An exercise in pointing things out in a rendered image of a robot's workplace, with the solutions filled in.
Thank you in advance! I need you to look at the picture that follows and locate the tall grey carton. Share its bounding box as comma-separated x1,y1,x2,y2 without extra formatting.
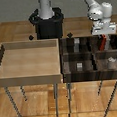
72,38,81,53

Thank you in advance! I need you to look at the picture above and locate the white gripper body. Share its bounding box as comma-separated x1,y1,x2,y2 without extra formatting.
90,18,117,37

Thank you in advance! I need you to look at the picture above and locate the red cereal box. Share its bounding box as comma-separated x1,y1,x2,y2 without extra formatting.
99,34,109,51

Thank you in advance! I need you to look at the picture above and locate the small grey block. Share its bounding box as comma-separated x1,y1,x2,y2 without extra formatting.
76,62,84,71

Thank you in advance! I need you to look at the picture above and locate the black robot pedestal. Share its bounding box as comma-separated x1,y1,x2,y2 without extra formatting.
27,6,66,41

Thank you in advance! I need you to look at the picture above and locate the dark wooden compartment bin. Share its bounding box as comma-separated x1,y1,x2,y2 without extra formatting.
57,33,117,84

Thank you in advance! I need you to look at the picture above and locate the thin metal bin leg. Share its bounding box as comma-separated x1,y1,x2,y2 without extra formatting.
65,82,74,117
3,85,24,117
96,79,105,97
19,85,28,102
53,83,61,117
101,78,117,117

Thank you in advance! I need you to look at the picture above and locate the light wooden bin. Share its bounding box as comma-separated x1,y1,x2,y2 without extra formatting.
0,37,63,89

